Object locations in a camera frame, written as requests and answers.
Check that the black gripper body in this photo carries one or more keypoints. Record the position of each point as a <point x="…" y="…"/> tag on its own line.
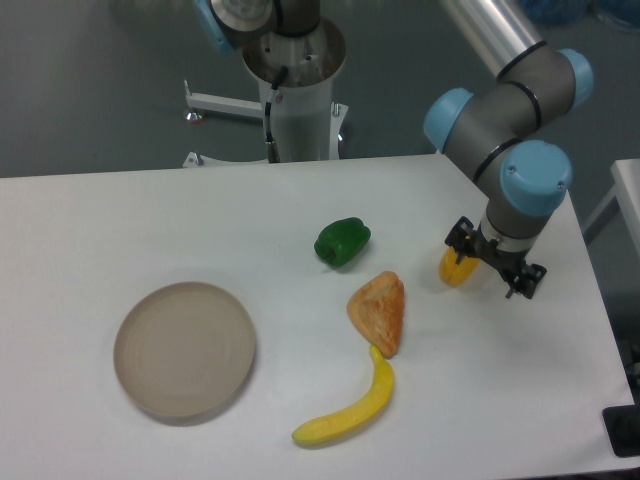
<point x="501" y="260"/>

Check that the beige round plate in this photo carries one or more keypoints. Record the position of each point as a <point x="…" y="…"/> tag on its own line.
<point x="184" y="350"/>

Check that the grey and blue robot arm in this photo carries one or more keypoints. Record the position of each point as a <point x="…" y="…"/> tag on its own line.
<point x="489" y="138"/>

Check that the green toy pepper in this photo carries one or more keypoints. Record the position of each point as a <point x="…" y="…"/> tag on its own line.
<point x="341" y="241"/>

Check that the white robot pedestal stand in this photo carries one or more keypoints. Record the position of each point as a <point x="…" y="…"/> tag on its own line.
<point x="295" y="76"/>

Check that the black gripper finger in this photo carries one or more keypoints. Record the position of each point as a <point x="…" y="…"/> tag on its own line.
<point x="522" y="278"/>
<point x="463" y="238"/>

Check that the black device at table edge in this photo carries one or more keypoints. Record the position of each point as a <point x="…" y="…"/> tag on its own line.
<point x="622" y="426"/>

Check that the yellow toy banana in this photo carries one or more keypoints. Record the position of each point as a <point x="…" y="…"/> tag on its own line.
<point x="348" y="420"/>

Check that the blue plastic bag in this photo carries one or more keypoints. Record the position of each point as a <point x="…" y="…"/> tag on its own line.
<point x="622" y="15"/>

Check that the orange toy croissant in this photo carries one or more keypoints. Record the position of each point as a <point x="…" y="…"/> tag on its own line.
<point x="377" y="311"/>

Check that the white side table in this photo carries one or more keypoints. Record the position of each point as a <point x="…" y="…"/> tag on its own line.
<point x="622" y="197"/>

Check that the yellow toy pepper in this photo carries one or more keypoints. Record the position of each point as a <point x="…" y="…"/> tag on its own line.
<point x="453" y="271"/>

